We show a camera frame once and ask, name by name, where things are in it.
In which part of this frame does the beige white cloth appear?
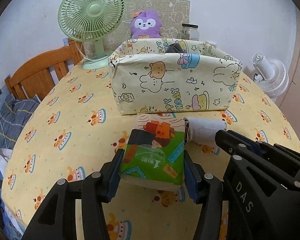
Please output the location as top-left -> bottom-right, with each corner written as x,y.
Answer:
184,116 -> 226,146

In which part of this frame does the green tissue pack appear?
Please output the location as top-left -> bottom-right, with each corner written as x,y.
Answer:
119,113 -> 185,191

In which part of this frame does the dark grey sock bundle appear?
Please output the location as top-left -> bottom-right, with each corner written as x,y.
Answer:
165,43 -> 186,54

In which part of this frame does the white standing fan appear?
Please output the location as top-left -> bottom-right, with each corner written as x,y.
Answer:
252,53 -> 289,99

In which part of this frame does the yellow cartoon tablecloth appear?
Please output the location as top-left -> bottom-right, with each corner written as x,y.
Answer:
1,66 -> 300,239

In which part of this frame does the grey plaid blanket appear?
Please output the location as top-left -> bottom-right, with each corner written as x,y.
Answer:
0,94 -> 41,150

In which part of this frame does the cotton swab container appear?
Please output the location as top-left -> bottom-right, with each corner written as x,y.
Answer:
205,41 -> 217,48

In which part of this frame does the patterned fabric storage box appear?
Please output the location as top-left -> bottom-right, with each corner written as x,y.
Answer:
109,38 -> 242,115

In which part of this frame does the wooden bed headboard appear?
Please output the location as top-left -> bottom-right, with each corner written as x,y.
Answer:
5,38 -> 83,100

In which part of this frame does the glass jar with lid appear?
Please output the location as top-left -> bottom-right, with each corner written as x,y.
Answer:
179,23 -> 199,41

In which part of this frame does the green cartoon board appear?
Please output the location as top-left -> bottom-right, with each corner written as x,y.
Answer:
102,0 -> 190,53

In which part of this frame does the purple plush bunny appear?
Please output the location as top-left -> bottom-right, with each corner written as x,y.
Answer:
130,10 -> 162,39

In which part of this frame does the green desk fan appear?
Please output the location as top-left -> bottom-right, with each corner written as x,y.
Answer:
58,0 -> 126,70

